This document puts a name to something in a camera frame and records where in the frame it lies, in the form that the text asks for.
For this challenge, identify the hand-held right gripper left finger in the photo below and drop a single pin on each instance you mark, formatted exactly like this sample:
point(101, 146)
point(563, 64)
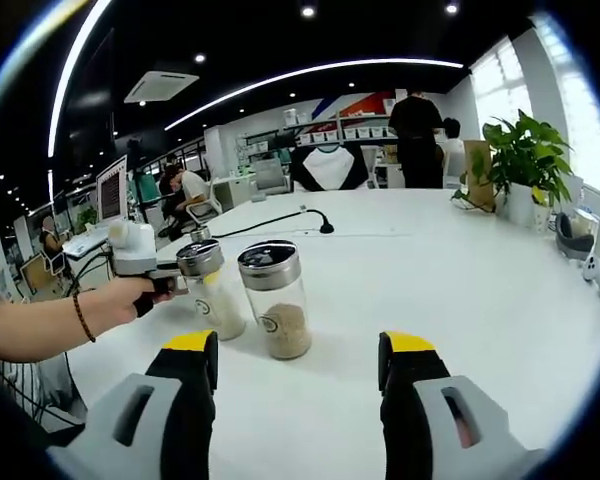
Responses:
point(180, 410)

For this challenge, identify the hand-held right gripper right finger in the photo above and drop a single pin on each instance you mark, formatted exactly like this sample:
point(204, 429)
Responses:
point(405, 420)

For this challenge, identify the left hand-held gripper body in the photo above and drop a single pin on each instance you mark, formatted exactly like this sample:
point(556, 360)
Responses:
point(132, 250)

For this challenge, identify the small seasoning bottle white powder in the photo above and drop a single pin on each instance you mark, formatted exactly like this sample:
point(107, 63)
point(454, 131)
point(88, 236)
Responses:
point(200, 234)

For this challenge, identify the tall seasoning bottle pale grains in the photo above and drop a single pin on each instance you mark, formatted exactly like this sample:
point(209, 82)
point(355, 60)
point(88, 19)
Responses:
point(225, 315)

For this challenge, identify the tall seasoning bottle brown powder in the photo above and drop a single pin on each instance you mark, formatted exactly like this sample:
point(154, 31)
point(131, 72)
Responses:
point(285, 330)

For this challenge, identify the person's left hand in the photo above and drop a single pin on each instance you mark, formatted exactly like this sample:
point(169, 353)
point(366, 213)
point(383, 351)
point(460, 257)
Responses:
point(120, 302)

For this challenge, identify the white laptop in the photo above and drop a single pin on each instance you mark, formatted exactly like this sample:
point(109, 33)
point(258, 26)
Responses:
point(111, 190)

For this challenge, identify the white office chair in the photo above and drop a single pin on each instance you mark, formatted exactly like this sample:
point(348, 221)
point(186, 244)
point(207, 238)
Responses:
point(207, 207)

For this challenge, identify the grey office chair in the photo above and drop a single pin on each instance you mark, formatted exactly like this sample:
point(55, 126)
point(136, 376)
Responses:
point(270, 175)

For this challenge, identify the ceiling air conditioner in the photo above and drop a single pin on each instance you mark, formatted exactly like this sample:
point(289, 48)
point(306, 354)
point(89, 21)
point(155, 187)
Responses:
point(160, 87)

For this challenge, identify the curved ceiling light strip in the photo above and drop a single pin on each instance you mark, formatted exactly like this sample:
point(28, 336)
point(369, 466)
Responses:
point(67, 75)
point(305, 72)

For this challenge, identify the round ceiling downlight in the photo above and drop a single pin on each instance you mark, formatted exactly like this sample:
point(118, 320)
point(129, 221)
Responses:
point(199, 58)
point(307, 11)
point(451, 8)

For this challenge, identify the shelf with white bins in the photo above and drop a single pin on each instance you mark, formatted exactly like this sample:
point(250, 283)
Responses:
point(330, 132)

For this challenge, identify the white controller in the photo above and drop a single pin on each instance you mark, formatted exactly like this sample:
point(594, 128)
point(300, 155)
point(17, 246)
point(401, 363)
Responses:
point(594, 272)

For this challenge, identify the small white labelled pot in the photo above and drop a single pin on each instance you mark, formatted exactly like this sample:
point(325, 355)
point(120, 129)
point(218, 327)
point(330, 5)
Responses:
point(541, 217)

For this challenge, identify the grey headset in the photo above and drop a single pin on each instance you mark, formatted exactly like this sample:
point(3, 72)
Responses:
point(575, 242)

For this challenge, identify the brown paper bag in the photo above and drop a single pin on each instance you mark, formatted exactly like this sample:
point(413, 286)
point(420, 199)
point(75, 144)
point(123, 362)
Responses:
point(477, 170)

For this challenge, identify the green plant in white pot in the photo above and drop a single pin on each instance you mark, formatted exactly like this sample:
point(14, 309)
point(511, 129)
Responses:
point(525, 150)

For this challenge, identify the bright window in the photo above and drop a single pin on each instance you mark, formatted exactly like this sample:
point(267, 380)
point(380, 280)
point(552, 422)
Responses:
point(500, 85)
point(585, 90)

